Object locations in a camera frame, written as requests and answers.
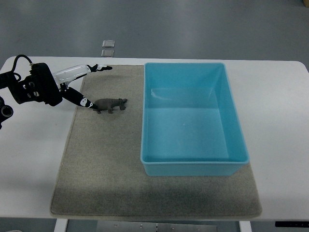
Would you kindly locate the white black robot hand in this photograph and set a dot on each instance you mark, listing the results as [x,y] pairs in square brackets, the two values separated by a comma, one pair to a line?
[51,88]

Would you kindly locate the brown toy hippo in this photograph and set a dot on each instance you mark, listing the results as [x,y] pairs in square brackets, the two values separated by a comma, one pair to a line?
[109,104]

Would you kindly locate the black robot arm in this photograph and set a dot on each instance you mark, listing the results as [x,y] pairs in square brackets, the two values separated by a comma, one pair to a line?
[5,110]

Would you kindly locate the blue plastic box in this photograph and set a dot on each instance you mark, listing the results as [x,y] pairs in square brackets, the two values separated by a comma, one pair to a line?
[190,126]

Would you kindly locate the cardboard box corner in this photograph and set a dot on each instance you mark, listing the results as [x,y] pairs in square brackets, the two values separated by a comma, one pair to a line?
[306,2]

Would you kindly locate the lower metal floor plate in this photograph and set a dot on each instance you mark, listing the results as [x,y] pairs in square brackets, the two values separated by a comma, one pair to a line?
[107,53]

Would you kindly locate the metal floor plate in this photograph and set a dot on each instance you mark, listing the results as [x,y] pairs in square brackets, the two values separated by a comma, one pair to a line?
[108,44]
[107,53]

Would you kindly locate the upper metal floor plate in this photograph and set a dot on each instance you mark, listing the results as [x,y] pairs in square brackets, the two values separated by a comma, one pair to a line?
[108,44]

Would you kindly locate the grey felt mat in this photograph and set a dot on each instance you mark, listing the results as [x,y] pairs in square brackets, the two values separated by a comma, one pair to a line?
[101,175]

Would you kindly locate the white left table leg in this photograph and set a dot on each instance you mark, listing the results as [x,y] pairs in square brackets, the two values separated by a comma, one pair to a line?
[61,225]

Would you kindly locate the white table leg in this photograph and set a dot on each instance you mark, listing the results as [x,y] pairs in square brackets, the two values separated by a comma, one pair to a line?
[61,225]
[245,226]

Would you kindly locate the metal table crossbar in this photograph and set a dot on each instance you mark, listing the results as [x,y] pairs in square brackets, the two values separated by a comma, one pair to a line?
[123,226]

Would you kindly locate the white right table leg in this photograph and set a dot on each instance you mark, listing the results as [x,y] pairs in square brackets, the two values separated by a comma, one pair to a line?
[245,226]

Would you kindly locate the black table control panel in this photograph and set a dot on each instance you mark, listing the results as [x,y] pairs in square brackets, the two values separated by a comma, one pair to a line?
[292,224]

